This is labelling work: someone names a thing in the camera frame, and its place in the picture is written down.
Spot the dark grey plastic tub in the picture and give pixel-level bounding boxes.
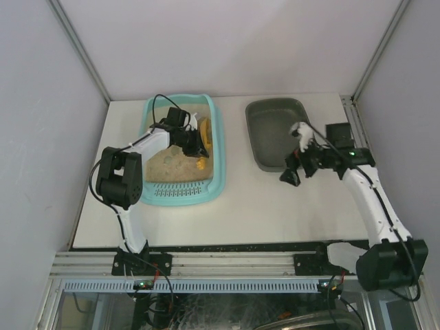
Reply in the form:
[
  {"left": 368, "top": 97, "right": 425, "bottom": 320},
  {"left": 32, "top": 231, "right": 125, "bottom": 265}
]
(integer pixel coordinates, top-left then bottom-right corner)
[{"left": 245, "top": 98, "right": 309, "bottom": 173}]

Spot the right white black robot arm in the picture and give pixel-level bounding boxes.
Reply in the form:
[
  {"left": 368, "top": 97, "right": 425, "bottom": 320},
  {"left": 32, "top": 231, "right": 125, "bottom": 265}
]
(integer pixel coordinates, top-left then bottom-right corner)
[{"left": 280, "top": 122, "right": 428, "bottom": 294}]

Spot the beige cat litter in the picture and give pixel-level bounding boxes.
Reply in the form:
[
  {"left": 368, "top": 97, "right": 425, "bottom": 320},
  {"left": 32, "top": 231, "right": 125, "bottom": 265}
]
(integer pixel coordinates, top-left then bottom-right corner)
[{"left": 144, "top": 103, "right": 214, "bottom": 183}]

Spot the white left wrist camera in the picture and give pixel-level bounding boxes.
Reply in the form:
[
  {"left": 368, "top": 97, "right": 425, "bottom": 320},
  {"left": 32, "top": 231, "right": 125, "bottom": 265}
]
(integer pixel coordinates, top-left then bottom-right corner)
[{"left": 186, "top": 113, "right": 200, "bottom": 131}]

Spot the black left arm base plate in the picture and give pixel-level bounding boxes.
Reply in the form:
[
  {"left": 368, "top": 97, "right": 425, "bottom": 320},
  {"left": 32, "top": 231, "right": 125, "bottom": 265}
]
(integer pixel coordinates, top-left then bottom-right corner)
[{"left": 111, "top": 248, "right": 173, "bottom": 276}]

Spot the light blue cable duct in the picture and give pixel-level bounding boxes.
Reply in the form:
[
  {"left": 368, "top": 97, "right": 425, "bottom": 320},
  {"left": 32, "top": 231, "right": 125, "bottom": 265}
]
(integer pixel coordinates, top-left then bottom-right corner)
[{"left": 64, "top": 278, "right": 320, "bottom": 294}]

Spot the orange litter scoop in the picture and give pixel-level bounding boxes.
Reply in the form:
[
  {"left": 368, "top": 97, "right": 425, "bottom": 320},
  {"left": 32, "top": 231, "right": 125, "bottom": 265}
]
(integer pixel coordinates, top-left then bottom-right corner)
[{"left": 196, "top": 117, "right": 213, "bottom": 170}]

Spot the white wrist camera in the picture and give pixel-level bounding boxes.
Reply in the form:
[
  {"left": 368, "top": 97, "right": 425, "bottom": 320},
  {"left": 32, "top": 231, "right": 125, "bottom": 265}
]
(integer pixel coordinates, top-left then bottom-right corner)
[
  {"left": 186, "top": 113, "right": 200, "bottom": 131},
  {"left": 289, "top": 122, "right": 314, "bottom": 153}
]

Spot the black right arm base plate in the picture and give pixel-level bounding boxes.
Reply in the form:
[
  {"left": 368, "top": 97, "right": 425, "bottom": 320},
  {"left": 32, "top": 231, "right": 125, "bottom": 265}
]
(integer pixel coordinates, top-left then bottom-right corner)
[{"left": 293, "top": 253, "right": 331, "bottom": 276}]

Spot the light blue litter box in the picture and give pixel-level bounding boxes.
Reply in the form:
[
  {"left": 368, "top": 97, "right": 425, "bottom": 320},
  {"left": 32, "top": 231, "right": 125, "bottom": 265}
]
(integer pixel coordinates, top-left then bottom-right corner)
[{"left": 140, "top": 94, "right": 226, "bottom": 206}]

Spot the black right camera cable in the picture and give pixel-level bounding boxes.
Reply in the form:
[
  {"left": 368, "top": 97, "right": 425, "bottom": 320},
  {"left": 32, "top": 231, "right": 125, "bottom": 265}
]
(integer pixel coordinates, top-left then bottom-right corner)
[{"left": 305, "top": 123, "right": 422, "bottom": 303}]

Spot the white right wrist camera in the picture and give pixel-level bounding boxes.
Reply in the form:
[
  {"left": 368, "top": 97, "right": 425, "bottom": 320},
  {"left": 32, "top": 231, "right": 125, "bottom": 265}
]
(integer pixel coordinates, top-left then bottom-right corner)
[{"left": 289, "top": 122, "right": 314, "bottom": 153}]

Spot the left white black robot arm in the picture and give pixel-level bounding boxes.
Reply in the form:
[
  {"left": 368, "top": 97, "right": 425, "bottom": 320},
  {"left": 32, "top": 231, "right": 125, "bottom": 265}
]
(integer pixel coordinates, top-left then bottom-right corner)
[{"left": 88, "top": 107, "right": 213, "bottom": 254}]

